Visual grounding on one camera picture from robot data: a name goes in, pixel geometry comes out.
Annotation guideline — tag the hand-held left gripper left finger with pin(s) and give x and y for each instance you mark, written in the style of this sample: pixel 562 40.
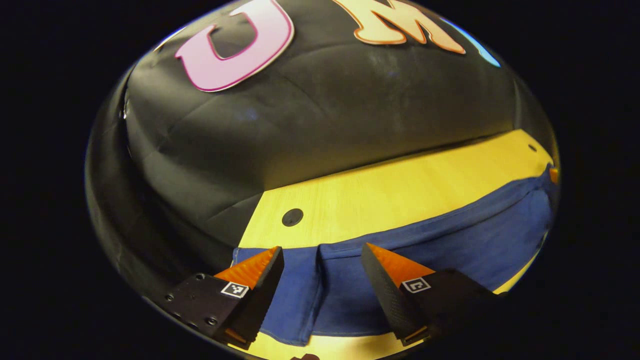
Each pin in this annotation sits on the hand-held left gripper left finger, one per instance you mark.
pixel 265 295

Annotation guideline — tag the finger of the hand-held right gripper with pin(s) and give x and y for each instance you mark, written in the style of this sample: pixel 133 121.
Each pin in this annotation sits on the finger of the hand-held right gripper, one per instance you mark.
pixel 554 175

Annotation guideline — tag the black backdrop cloth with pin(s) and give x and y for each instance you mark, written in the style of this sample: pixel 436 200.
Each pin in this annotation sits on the black backdrop cloth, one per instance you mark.
pixel 325 115

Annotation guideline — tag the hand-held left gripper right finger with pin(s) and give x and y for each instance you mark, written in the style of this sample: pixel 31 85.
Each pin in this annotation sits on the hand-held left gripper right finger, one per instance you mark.
pixel 385 295

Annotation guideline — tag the blue denim jeans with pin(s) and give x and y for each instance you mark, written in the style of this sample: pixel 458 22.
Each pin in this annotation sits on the blue denim jeans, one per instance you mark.
pixel 450 240

